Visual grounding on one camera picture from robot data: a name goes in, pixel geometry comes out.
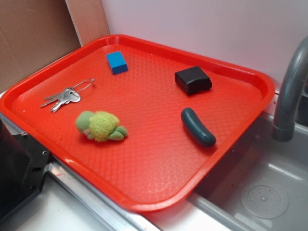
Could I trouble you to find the dark green plastic pickle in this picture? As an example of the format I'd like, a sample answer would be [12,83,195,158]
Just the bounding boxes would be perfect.
[180,108,216,147]

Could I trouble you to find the red plastic tray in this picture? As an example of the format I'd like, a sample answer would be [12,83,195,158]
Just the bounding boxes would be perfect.
[0,35,275,212]

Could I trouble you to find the black rectangular box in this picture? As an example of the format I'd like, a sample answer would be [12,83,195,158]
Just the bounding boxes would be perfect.
[175,66,212,96]

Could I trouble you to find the green plush turtle toy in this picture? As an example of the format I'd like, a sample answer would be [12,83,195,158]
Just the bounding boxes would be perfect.
[75,111,128,142]

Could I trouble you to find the blue rectangular block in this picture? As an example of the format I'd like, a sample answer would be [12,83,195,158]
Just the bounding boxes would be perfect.
[106,51,128,75]

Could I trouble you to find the grey toy sink basin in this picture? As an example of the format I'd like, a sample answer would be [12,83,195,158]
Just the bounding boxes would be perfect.
[188,113,308,231]

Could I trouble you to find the grey sink faucet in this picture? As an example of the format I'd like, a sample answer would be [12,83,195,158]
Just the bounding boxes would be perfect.
[272,38,308,142]

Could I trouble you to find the brown cardboard panel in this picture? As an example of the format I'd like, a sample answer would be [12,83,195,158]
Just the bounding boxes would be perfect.
[0,0,110,92]

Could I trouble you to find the silver keys on ring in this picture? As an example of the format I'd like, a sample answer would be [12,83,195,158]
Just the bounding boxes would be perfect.
[40,78,94,113]

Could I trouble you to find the black bracket with screws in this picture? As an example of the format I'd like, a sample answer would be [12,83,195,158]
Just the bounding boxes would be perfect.
[0,122,51,223]

